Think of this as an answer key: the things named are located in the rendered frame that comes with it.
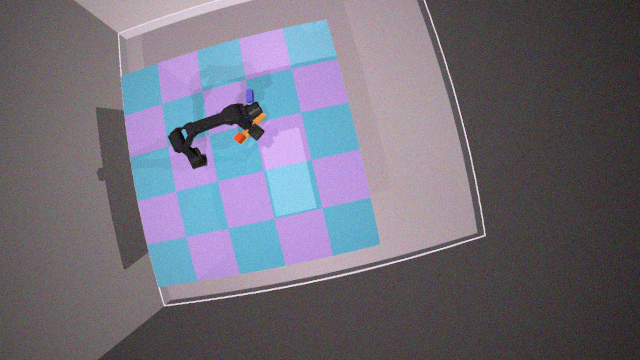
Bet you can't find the orange bar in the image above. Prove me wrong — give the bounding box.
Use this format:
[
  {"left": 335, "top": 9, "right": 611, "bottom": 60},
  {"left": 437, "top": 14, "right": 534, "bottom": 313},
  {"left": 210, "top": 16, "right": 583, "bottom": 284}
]
[{"left": 233, "top": 113, "right": 266, "bottom": 145}]

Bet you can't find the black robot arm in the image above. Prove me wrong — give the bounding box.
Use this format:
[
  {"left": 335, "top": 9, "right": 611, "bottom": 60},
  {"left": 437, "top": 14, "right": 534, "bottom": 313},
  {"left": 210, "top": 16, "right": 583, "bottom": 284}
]
[{"left": 168, "top": 101, "right": 263, "bottom": 170}]

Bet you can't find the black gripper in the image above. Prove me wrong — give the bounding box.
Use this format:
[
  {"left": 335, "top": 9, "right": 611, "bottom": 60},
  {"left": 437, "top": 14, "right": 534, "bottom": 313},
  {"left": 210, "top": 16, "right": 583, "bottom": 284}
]
[{"left": 240, "top": 119, "right": 264, "bottom": 141}]

